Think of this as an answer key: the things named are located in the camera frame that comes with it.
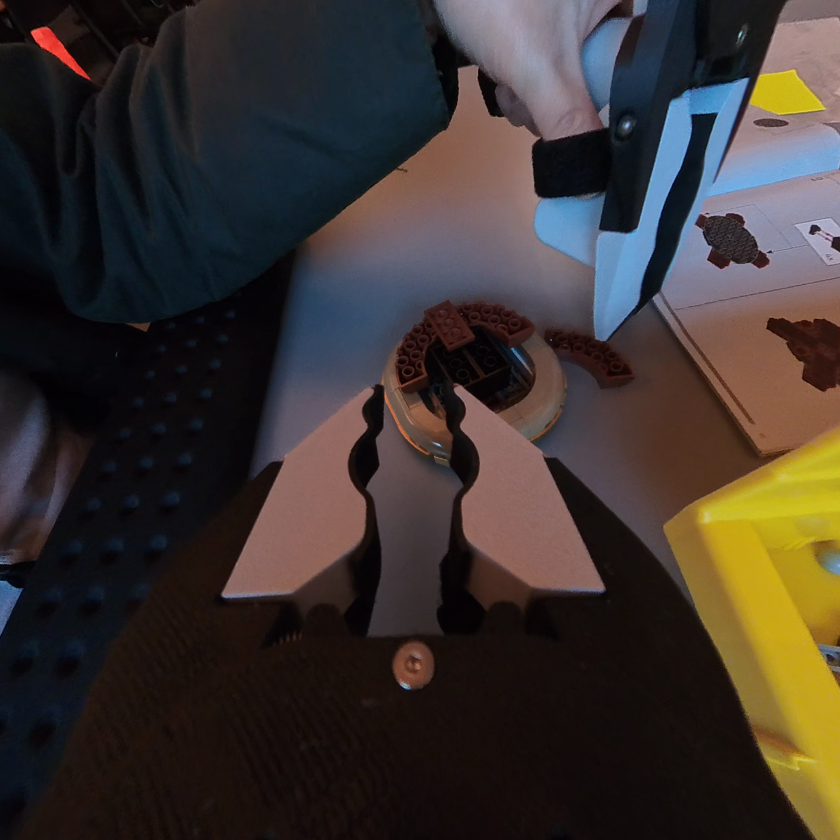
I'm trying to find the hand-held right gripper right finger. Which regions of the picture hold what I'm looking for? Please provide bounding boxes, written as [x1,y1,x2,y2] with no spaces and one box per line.
[438,382,607,636]

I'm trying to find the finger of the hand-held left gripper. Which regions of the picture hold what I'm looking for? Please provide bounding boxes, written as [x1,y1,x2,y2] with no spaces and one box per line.
[594,98,703,342]
[642,77,750,309]

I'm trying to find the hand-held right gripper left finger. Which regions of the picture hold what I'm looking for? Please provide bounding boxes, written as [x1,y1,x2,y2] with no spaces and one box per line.
[220,386,386,636]

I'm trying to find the brown curved brick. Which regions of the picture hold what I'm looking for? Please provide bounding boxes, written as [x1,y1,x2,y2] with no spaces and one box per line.
[543,328,636,389]

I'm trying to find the tan brick pot base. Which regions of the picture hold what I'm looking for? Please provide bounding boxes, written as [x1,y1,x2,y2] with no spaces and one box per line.
[381,301,568,468]

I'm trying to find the yellow plastic bin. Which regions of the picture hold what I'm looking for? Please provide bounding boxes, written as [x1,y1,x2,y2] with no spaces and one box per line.
[663,430,840,840]

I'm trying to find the person's left forearm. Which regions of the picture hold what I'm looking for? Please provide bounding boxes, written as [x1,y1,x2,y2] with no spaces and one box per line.
[0,0,460,322]

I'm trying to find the person's left hand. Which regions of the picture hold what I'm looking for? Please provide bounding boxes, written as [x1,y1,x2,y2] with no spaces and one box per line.
[433,0,634,142]

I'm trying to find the yellow sticky note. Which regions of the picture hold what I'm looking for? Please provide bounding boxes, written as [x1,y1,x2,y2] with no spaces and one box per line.
[748,69,826,117]

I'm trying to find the instruction booklet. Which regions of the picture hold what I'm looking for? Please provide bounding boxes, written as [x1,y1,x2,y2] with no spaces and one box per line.
[651,16,840,458]

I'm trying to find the orange traffic cone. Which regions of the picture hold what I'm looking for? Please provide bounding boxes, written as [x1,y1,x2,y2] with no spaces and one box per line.
[29,26,91,81]

